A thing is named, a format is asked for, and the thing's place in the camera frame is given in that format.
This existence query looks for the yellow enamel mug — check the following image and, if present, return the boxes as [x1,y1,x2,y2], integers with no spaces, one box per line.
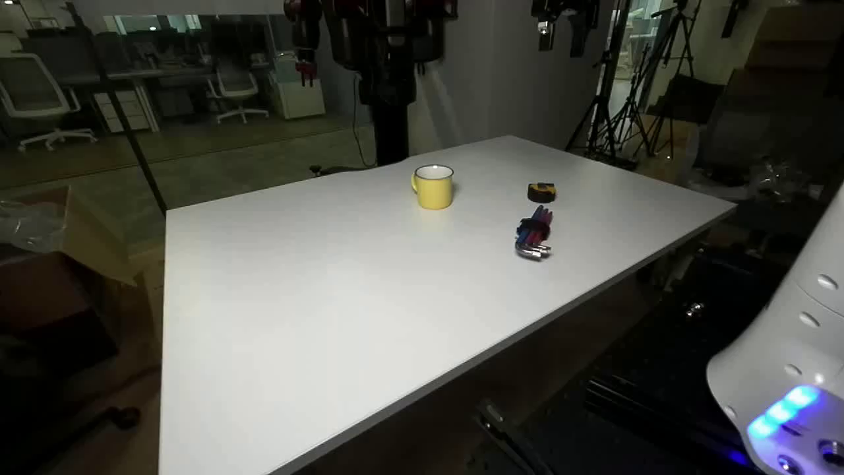
[408,161,458,215]

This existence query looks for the red blue hex key set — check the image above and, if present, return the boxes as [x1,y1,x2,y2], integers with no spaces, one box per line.
[511,204,560,264]

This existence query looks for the small brown round object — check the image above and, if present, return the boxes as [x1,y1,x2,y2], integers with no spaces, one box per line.
[524,179,560,204]

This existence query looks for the red black Baxter robot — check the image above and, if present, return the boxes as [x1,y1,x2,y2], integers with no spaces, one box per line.
[282,0,461,170]

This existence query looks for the white storage cabinet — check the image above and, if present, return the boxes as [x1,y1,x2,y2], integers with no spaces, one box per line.
[267,50,330,124]

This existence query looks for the black stand leg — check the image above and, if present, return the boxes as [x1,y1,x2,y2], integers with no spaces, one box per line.
[473,398,556,475]

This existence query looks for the white mesh office chair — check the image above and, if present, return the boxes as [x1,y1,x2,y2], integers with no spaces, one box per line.
[205,66,271,128]
[0,50,98,154]

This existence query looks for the grey drawer cabinet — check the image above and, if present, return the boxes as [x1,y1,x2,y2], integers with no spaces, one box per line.
[89,84,162,138]

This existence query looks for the thin black stand pole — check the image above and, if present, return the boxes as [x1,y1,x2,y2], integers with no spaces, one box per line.
[60,0,172,218]

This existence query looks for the brown cardboard box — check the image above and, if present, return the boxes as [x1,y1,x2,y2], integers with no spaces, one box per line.
[0,183,142,353]

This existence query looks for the black floor caster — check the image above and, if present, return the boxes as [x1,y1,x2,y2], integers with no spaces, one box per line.
[86,405,142,439]

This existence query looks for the stacked brown cardboard boxes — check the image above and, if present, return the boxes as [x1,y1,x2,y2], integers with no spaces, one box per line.
[701,0,844,179]

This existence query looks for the clear plastic wrap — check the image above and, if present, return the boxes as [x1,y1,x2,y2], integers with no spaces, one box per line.
[0,195,68,258]

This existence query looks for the black camera tripod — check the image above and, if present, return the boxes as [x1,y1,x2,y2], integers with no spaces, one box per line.
[564,0,657,173]
[614,0,708,161]

